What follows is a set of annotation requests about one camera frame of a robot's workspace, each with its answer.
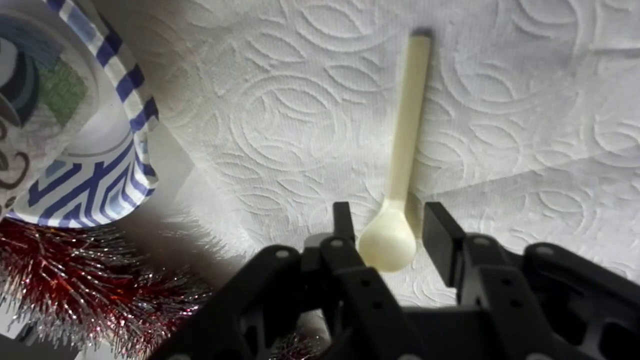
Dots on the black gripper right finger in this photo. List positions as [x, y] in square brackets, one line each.
[443, 238]

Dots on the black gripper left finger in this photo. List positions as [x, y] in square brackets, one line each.
[342, 225]

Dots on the cream plastic spoon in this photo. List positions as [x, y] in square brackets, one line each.
[389, 240]

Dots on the patterned paper cup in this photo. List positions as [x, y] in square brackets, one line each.
[47, 91]

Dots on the folded white paper towel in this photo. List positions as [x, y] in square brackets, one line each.
[521, 117]

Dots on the red silver tinsel garland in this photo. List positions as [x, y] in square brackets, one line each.
[78, 286]

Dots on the blue patterned paper saucer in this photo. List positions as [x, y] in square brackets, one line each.
[104, 173]

